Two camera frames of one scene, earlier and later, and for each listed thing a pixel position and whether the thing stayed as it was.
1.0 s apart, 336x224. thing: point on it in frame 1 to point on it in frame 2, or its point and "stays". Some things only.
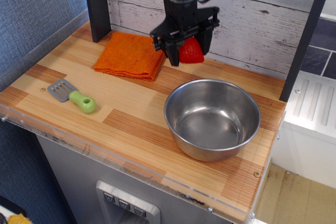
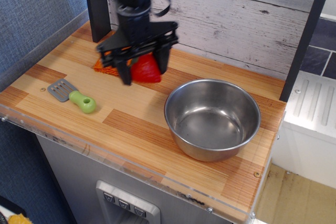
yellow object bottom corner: x=18 y=219 stays
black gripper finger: x=171 y=49 to x=124 y=70
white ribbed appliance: x=306 y=144 stays
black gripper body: x=184 y=19 to x=136 y=35
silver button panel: x=120 y=206 stays
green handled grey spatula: x=63 y=91 stays
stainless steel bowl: x=209 y=120 stays
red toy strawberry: x=190 y=52 to x=145 y=68
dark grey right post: x=308 y=34 stays
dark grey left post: x=98 y=10 stays
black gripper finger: x=205 y=39 to x=163 y=57
